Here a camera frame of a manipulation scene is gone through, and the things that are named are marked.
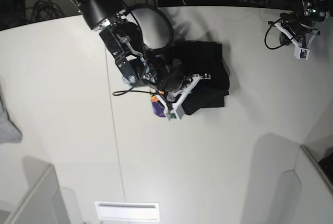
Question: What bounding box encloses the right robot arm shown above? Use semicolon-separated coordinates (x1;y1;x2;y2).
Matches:
71;0;213;108

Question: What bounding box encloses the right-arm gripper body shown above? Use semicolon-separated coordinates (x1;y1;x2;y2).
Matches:
156;60;211;104

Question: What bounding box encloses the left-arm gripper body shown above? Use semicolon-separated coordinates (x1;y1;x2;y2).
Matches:
278;12;320;48

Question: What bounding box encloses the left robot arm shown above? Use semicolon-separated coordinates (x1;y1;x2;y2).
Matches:
277;0;331;48

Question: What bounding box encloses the black keyboard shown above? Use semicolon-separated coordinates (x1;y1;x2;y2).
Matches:
319;154;333;183

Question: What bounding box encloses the grey cloth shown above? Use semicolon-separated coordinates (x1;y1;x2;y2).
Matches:
1;86;22;144

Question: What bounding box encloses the white bin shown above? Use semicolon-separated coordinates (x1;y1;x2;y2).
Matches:
1;156;85;223

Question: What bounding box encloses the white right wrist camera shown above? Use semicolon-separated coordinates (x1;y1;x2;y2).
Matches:
165;106;185;121

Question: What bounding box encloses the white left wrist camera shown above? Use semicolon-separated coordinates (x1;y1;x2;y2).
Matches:
293;46;310;60

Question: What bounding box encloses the black T-shirt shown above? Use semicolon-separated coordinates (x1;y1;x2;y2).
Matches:
149;41;231;118

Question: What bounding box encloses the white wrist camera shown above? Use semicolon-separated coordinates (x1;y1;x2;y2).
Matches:
165;106;185;121
293;46;310;60

